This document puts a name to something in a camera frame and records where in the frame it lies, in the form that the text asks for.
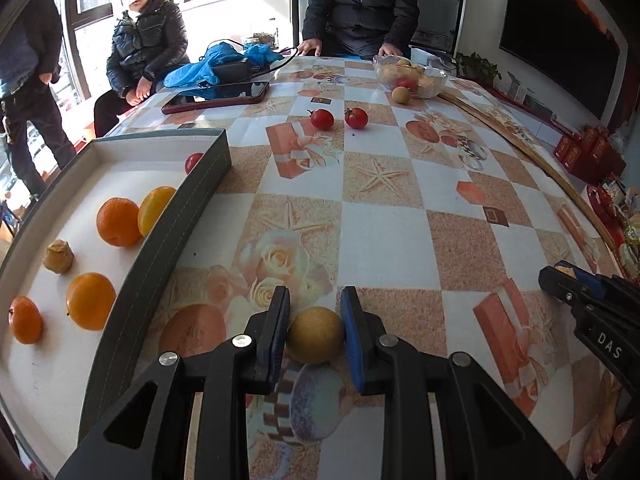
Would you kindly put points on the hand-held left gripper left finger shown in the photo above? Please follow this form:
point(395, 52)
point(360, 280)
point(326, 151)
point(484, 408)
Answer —
point(280, 340)

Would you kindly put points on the smartphone with red case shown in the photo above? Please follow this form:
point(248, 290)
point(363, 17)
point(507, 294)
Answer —
point(215, 96)

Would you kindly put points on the yellow orange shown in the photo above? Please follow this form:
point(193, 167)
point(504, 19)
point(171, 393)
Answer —
point(155, 208)
point(91, 301)

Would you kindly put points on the wrinkled tan walnut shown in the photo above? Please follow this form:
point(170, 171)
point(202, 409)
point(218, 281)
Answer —
point(57, 256)

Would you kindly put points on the grey shallow box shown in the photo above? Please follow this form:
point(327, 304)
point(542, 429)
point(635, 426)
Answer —
point(150, 285)

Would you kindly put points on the blue plastic bag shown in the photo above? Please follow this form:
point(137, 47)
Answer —
point(185, 75)

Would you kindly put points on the red snack tray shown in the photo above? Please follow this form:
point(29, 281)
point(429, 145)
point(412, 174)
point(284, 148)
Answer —
point(620, 230)

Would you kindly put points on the green potted plant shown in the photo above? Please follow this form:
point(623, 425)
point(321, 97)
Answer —
point(477, 67)

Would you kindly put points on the black wall television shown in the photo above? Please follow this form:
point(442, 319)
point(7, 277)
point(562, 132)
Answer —
point(560, 35)

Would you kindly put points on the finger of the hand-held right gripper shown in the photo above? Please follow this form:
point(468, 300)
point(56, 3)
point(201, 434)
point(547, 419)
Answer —
point(560, 285)
point(587, 282)

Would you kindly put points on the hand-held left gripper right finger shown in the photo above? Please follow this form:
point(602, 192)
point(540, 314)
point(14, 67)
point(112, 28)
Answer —
point(350, 340)

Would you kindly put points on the red tomato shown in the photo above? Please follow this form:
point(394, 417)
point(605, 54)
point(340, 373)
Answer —
point(192, 162)
point(406, 83)
point(321, 118)
point(356, 117)

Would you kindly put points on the white shopping bag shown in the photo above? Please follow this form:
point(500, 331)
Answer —
point(432, 57)

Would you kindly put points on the long wooden stick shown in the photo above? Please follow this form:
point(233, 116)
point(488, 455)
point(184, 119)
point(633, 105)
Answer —
point(525, 145)

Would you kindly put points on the brown round pear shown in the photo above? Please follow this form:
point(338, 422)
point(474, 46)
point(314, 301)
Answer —
point(315, 335)
point(401, 95)
point(402, 62)

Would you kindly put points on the stack of red boxes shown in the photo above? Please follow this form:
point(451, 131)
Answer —
point(587, 152)

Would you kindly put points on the deep orange tangerine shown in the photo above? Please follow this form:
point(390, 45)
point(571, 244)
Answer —
point(117, 221)
point(25, 320)

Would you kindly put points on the clear glass bowl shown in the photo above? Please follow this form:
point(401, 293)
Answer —
point(435, 72)

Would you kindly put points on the glass door cabinet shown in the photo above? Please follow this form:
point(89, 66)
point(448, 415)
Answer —
point(440, 5)

